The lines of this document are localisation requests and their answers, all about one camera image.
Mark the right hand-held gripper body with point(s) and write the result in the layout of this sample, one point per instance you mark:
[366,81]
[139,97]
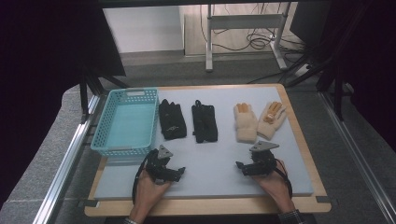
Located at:
[263,161]

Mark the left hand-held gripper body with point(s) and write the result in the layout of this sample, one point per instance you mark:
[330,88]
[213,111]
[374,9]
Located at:
[157,166]

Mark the cream glove with orange fingers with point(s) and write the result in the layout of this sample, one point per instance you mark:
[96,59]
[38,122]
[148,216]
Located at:
[270,123]
[245,124]

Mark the black glove with silver emblem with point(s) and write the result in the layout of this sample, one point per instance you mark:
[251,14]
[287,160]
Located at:
[172,119]

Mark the teal plastic basket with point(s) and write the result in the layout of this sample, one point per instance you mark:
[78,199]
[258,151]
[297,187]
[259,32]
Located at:
[129,124]

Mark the plain black glove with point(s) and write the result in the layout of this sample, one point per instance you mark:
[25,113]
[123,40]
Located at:
[204,121]

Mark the person's left hand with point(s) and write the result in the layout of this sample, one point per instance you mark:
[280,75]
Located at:
[149,193]

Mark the person's right hand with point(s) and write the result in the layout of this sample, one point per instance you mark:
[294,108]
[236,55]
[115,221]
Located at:
[277,186]

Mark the grey foam mat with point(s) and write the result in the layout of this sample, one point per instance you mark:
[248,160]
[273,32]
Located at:
[214,155]

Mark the white power strip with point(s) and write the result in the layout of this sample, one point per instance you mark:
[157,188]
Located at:
[302,70]

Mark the black tripod stand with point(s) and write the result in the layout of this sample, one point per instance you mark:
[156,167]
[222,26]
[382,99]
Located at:
[90,84]

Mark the black metal stand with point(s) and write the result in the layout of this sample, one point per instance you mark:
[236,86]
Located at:
[337,77]

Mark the white board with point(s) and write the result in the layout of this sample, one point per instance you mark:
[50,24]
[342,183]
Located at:
[143,29]

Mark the black curtain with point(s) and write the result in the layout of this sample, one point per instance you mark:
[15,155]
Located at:
[40,77]
[373,62]

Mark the aluminium rail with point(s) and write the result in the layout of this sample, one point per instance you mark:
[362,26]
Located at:
[67,161]
[358,155]

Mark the white metal desk frame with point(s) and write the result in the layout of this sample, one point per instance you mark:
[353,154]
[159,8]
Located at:
[246,21]

